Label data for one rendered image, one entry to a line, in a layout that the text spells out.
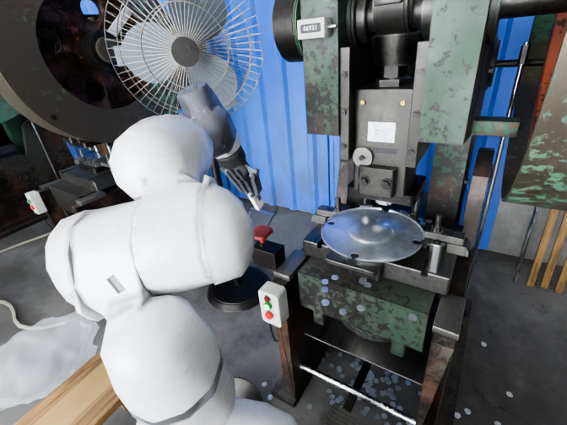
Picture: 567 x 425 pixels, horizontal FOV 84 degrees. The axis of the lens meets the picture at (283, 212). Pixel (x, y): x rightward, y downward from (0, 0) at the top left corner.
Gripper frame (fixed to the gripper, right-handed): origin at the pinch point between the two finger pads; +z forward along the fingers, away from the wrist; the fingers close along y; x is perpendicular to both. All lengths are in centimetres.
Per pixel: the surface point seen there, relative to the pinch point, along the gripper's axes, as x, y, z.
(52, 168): 22, -294, 62
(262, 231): -4.6, 0.7, 10.6
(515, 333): 31, 83, 110
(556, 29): 65, 65, -12
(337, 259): -8.2, 29.6, 6.7
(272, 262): -10.9, 5.6, 17.7
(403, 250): 1.8, 43.4, 11.0
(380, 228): 8.8, 34.7, 13.6
